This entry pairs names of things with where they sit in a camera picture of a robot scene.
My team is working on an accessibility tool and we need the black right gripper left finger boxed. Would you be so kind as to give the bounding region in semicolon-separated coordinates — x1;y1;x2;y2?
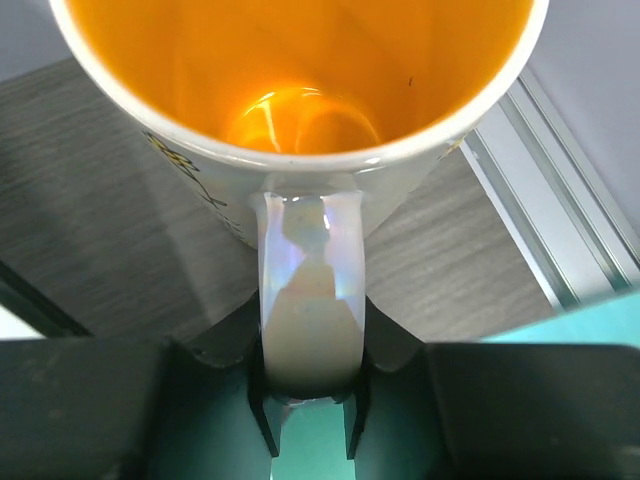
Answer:
1;297;277;479

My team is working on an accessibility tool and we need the aluminium rail right side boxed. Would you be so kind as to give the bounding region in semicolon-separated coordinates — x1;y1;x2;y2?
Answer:
460;70;639;310

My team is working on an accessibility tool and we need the teal plastic mat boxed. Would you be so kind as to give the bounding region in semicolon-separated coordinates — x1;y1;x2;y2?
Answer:
271;294;639;479

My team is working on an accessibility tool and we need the white dry-erase board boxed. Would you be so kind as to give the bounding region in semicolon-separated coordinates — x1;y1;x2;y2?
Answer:
1;263;93;340

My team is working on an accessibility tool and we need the white mug orange inside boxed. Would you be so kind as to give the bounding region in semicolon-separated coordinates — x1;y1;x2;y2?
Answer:
51;1;549;399

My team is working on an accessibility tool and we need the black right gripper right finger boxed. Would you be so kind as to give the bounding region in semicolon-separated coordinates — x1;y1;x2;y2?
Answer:
344;304;639;479

